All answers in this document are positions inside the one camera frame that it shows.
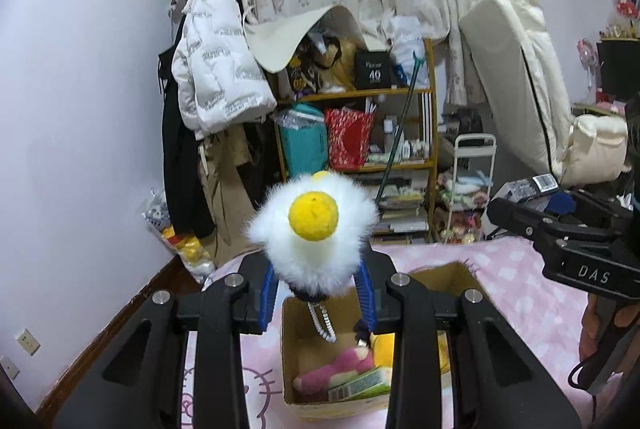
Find red patterned bag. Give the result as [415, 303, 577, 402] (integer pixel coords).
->
[324, 107, 374, 170]

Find white rolling cart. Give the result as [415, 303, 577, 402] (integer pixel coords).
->
[436, 133, 497, 245]

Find small black box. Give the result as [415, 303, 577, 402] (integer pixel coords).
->
[506, 173, 560, 204]

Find white fluffy yellow pompom keychain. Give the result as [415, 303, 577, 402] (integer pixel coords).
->
[245, 171, 378, 343]

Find green pole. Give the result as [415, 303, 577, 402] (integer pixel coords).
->
[374, 53, 425, 207]

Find cardboard box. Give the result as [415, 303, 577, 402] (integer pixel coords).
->
[280, 260, 507, 421]

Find person right hand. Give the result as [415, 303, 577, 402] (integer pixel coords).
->
[581, 292, 640, 375]

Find black hanging coat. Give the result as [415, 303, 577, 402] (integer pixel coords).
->
[157, 44, 216, 239]

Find yellow dog plush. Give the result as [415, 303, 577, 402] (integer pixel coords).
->
[370, 331, 450, 375]

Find pink bear plush keychain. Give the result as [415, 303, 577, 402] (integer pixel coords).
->
[293, 345, 374, 395]

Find plastic bag of toys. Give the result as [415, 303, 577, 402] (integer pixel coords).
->
[142, 189, 216, 284]

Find black box numbered 40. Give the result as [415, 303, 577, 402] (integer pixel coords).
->
[354, 50, 393, 91]

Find cream wide brim hat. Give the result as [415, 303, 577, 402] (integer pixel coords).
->
[243, 5, 387, 74]

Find white puffer jacket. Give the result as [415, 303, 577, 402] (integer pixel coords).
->
[171, 0, 277, 141]

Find purple haired doll plush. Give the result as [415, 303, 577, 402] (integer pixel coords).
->
[354, 319, 371, 348]

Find wall power socket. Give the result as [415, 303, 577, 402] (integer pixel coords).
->
[15, 328, 40, 357]

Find teal bag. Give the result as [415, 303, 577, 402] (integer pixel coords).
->
[274, 103, 329, 178]

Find pink hello kitty blanket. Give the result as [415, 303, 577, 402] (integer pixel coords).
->
[241, 237, 620, 428]

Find wooden bookshelf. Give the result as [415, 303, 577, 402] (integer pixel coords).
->
[274, 39, 437, 243]

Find green tissue pack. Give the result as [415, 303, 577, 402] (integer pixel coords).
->
[329, 366, 393, 403]

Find beige trousers hanging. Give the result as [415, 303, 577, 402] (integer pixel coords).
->
[198, 124, 255, 267]

